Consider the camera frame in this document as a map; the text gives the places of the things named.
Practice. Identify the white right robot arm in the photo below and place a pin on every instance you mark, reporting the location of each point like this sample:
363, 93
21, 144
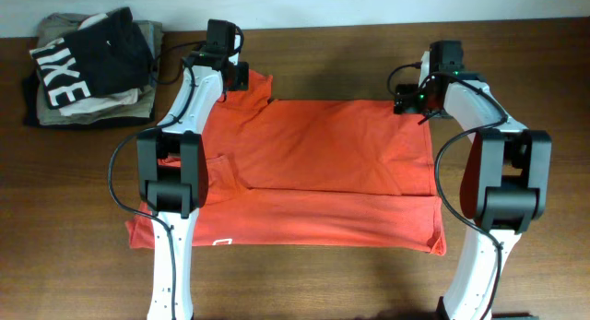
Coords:
505, 182

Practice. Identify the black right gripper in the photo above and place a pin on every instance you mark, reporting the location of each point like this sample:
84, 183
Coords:
407, 99

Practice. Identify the orange FRAM t-shirt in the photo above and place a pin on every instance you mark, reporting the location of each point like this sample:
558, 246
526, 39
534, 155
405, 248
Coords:
337, 173

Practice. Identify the black shirt white lettering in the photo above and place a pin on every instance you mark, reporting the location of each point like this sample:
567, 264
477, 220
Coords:
105, 58

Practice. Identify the olive grey folded garment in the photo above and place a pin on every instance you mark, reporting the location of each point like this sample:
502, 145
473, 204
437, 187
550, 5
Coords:
56, 26

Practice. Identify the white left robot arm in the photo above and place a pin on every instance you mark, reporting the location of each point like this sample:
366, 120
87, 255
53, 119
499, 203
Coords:
172, 167

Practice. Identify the light blue folded garment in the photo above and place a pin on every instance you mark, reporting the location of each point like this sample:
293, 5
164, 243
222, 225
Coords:
153, 48

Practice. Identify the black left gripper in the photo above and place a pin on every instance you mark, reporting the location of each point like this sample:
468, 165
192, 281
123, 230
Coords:
243, 80

